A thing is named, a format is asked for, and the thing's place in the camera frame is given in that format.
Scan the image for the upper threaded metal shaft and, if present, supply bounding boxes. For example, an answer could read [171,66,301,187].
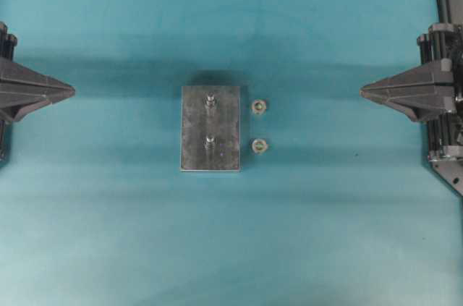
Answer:
[205,93,217,108]

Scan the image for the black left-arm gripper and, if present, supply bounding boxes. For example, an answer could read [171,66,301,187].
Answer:
[0,22,76,162]

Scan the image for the lower threaded metal shaft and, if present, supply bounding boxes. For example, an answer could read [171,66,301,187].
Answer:
[204,135,216,151]

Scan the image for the threaded metal shaft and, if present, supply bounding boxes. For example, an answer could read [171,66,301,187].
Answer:
[205,93,217,108]
[204,135,216,151]

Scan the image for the grey metal base plate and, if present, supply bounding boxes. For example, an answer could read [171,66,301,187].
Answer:
[180,85,241,172]

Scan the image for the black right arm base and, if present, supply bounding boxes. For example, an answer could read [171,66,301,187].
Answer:
[430,0,462,194]

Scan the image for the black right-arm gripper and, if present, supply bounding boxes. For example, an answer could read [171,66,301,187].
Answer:
[360,23,462,161]

